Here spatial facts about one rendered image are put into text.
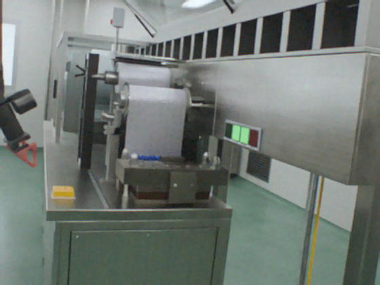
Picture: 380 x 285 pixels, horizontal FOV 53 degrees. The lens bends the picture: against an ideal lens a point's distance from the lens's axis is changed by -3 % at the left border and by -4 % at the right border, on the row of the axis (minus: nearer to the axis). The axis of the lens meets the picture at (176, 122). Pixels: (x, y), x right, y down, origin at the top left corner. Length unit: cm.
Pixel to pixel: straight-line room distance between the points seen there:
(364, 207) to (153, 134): 84
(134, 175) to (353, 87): 78
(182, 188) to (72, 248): 43
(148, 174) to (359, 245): 71
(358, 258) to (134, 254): 72
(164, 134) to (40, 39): 565
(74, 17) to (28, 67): 116
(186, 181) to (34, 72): 583
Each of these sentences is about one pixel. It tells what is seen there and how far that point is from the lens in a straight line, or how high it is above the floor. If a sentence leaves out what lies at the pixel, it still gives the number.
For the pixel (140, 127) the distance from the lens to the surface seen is 156.
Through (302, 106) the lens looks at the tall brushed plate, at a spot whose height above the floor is 131.
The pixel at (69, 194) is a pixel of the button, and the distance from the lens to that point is 143.
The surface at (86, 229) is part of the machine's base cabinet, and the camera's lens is 135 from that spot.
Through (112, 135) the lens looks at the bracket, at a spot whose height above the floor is 110.
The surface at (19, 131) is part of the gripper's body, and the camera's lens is 125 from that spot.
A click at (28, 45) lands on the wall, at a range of 709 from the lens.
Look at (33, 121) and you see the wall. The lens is 711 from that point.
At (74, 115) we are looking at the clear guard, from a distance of 256.
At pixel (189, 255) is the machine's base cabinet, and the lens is 149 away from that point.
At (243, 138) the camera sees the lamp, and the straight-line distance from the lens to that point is 133.
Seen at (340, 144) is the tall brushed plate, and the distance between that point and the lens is 97.
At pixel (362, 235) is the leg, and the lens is 116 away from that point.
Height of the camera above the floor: 132
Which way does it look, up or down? 5 degrees down
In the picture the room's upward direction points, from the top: 6 degrees clockwise
